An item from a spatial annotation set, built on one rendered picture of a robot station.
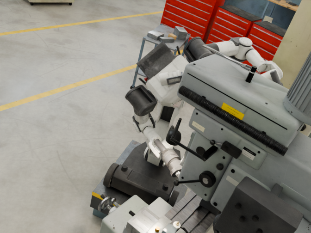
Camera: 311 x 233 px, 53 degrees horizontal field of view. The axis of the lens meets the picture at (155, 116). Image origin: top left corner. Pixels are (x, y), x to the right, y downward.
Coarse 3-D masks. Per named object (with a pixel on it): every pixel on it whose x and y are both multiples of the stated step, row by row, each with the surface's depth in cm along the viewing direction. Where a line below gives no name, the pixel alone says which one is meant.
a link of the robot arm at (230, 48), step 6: (222, 42) 179; (228, 42) 180; (234, 42) 180; (240, 42) 180; (246, 42) 179; (222, 48) 176; (228, 48) 178; (234, 48) 180; (228, 54) 180; (234, 54) 183
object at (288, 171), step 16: (304, 144) 119; (240, 160) 123; (272, 160) 114; (288, 160) 111; (304, 160) 110; (256, 176) 121; (272, 176) 116; (288, 176) 112; (304, 176) 109; (288, 192) 114; (304, 192) 111; (304, 208) 113
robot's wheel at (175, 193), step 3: (174, 192) 242; (177, 192) 243; (171, 195) 239; (174, 195) 239; (177, 195) 240; (171, 198) 237; (174, 198) 237; (171, 201) 236; (174, 201) 236; (171, 204) 236
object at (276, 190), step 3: (276, 183) 116; (276, 186) 114; (279, 186) 115; (273, 189) 113; (276, 189) 113; (279, 189) 114; (282, 189) 115; (273, 192) 111; (276, 192) 112; (279, 192) 112; (276, 195) 111
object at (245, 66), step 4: (204, 44) 141; (208, 48) 139; (216, 52) 137; (220, 52) 138; (224, 56) 135; (228, 56) 136; (232, 60) 134; (240, 64) 132; (244, 64) 133; (244, 68) 131; (248, 68) 130
